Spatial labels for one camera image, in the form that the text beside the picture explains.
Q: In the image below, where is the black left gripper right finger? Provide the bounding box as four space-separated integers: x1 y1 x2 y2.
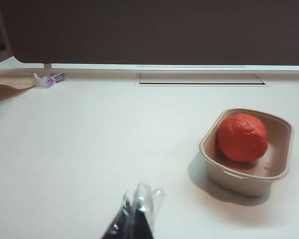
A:
130 182 165 239

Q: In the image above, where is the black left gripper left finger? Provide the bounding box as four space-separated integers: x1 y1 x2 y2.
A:
99 191 138 239

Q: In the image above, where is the orange fruit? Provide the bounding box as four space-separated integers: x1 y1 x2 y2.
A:
216 113 269 162

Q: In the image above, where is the beige paper lunchbox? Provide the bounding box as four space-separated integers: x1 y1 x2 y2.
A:
198 108 295 198

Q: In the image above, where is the purple and white packet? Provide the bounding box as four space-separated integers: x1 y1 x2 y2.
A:
33 72 66 89

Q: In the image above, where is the brown paper sheet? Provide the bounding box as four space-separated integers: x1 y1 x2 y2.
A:
0 74 38 102

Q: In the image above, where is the grey-brown fabric desk divider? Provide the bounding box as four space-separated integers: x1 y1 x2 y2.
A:
0 0 299 67

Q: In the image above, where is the white desk cable flap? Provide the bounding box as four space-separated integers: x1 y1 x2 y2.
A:
139 72 268 87

